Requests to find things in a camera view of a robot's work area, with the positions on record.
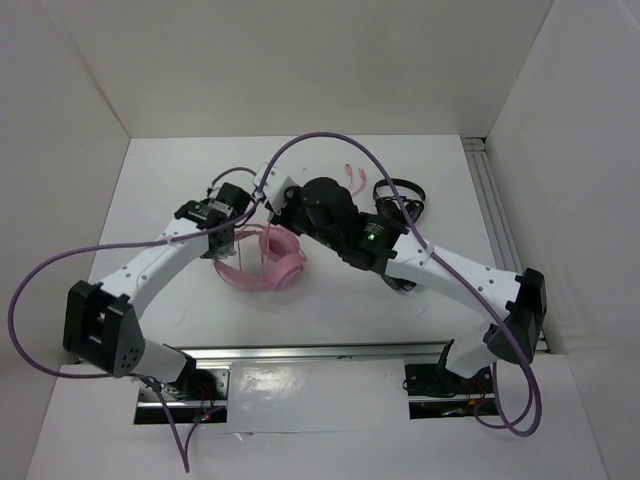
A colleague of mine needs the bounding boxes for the pink headphone cable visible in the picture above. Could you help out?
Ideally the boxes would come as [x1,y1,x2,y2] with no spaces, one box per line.
[237,163,374,281]

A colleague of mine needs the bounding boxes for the pink headphones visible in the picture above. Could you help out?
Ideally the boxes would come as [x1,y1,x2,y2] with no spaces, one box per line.
[213,224,307,293]

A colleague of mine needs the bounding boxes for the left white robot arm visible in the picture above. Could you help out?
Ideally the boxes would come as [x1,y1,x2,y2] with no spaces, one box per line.
[63,183,251,399]

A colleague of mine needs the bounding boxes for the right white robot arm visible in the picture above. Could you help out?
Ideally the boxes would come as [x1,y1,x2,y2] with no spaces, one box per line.
[263,175,547,392]

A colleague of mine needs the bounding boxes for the upper black headphones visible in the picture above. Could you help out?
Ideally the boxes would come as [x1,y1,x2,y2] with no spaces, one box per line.
[372,178,427,224]

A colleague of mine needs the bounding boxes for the black headphones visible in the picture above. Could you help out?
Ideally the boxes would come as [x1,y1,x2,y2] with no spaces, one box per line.
[372,178,427,224]
[381,274,416,292]

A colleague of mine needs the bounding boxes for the lower black headphones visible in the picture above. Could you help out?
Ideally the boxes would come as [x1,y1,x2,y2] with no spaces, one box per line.
[381,274,416,292]

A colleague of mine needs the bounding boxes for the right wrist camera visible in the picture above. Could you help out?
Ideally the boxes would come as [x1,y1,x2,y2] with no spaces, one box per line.
[253,162,296,215]

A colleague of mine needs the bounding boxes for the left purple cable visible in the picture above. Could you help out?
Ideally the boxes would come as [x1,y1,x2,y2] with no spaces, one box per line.
[7,167,264,474]

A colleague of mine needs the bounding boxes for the purple cable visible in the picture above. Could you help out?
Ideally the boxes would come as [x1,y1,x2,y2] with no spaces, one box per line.
[252,131,544,437]
[7,167,264,474]

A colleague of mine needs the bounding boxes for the aluminium rail front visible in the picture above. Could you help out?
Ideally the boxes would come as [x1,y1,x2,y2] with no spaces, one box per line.
[179,342,448,367]

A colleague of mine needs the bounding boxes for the aluminium rail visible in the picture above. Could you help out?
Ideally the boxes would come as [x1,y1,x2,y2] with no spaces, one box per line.
[462,136,544,346]
[179,342,448,367]

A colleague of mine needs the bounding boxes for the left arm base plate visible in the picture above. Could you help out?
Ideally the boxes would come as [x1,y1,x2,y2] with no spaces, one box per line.
[133,365,231,425]

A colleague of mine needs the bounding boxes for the aluminium rail right side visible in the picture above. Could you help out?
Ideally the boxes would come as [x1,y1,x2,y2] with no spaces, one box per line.
[462,136,544,346]

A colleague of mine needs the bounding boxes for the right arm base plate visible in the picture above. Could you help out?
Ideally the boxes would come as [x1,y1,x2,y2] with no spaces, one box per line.
[402,364,498,420]

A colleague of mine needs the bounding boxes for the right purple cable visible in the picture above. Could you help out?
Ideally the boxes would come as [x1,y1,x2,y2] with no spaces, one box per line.
[252,131,544,437]

